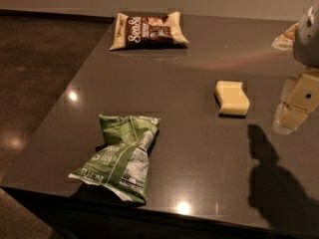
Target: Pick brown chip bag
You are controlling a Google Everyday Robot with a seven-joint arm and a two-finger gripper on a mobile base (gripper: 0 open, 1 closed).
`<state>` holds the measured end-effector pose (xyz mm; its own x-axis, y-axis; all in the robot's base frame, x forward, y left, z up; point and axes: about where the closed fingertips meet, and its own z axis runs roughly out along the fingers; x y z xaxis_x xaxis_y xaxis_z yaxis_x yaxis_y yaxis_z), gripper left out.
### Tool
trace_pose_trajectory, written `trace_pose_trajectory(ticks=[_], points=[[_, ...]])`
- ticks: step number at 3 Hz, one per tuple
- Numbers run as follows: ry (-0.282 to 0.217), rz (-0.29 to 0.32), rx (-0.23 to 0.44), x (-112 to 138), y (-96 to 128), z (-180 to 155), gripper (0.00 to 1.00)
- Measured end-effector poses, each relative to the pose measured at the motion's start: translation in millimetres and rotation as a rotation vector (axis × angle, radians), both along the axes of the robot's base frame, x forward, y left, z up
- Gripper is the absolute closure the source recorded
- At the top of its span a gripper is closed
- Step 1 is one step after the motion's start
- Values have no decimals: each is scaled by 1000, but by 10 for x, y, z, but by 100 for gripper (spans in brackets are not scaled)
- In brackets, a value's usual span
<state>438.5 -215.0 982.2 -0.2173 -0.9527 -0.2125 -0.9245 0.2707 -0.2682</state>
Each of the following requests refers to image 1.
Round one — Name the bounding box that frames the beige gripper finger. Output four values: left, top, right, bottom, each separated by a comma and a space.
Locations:
281, 71, 319, 114
272, 104, 308, 134

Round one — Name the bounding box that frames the brown chip bag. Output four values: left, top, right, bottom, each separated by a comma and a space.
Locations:
110, 12, 188, 51

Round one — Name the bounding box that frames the crumpled light bag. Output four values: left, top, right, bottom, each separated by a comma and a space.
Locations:
271, 23, 298, 51

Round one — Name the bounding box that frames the green chip bag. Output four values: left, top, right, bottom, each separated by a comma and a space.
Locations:
68, 115, 160, 204

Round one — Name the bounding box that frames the yellow sponge block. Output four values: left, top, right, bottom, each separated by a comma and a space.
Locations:
215, 81, 250, 117

